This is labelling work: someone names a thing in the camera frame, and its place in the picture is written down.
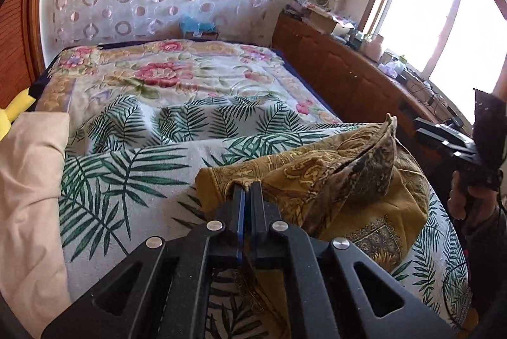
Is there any golden patterned shirt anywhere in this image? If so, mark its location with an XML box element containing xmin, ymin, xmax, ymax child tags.
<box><xmin>194</xmin><ymin>112</ymin><xmax>433</xmax><ymax>339</ymax></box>

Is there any person's right hand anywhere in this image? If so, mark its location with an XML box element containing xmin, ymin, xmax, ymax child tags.
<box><xmin>447</xmin><ymin>171</ymin><xmax>497</xmax><ymax>227</ymax></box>

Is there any white tissue bag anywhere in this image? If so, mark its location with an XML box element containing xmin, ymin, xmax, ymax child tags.
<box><xmin>378</xmin><ymin>59</ymin><xmax>405</xmax><ymax>79</ymax></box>

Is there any folded pink beige garment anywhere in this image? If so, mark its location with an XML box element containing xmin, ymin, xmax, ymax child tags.
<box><xmin>1</xmin><ymin>112</ymin><xmax>71</xmax><ymax>338</ymax></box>

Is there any palm leaf bed sheet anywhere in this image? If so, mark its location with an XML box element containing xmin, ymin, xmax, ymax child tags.
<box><xmin>58</xmin><ymin>95</ymin><xmax>471</xmax><ymax>327</ymax></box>

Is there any wooden sideboard cabinet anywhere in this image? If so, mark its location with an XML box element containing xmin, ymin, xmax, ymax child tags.
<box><xmin>272</xmin><ymin>13</ymin><xmax>441</xmax><ymax>175</ymax></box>

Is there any pink bottle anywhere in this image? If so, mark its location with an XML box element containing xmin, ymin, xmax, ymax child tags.
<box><xmin>363</xmin><ymin>35</ymin><xmax>384</xmax><ymax>63</ymax></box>

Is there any window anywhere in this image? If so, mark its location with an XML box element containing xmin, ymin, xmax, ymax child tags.
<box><xmin>361</xmin><ymin>0</ymin><xmax>506</xmax><ymax>125</ymax></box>

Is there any cardboard box on sideboard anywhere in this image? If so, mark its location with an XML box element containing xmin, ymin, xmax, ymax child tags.
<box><xmin>307</xmin><ymin>10</ymin><xmax>353</xmax><ymax>36</ymax></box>

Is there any floral blanket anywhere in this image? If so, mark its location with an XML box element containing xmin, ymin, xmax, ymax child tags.
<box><xmin>36</xmin><ymin>40</ymin><xmax>339</xmax><ymax>128</ymax></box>

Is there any yellow plush toy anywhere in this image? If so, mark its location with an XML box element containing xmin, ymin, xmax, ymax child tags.
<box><xmin>0</xmin><ymin>88</ymin><xmax>35</xmax><ymax>139</ymax></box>

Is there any blue item at bed head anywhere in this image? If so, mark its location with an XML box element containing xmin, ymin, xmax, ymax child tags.
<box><xmin>179</xmin><ymin>16</ymin><xmax>219</xmax><ymax>41</ymax></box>

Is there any wooden louvered wardrobe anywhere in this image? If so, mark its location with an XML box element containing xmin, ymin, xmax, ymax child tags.
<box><xmin>0</xmin><ymin>0</ymin><xmax>46</xmax><ymax>108</ymax></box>

